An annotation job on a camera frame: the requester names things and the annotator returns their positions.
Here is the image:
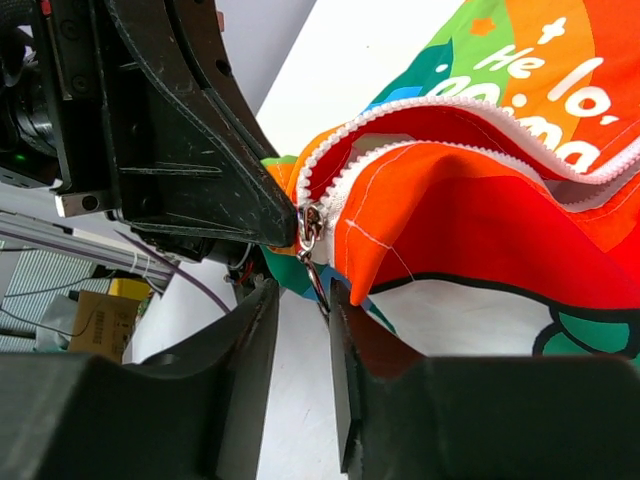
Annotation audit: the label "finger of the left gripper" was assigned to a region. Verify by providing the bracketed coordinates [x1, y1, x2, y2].
[103, 1, 297, 247]

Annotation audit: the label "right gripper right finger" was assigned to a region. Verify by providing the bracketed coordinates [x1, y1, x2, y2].
[328, 281, 639, 479]

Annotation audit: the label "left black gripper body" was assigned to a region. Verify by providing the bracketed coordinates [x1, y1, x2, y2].
[1, 1, 256, 264]

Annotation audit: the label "brown cardboard box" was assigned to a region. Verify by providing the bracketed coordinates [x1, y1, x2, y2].
[67, 291, 140, 364]

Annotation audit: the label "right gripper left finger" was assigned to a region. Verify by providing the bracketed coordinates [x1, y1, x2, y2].
[1, 279, 280, 480]

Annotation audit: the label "red rainbow kids jacket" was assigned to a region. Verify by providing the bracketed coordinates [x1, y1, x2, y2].
[264, 1, 639, 363]

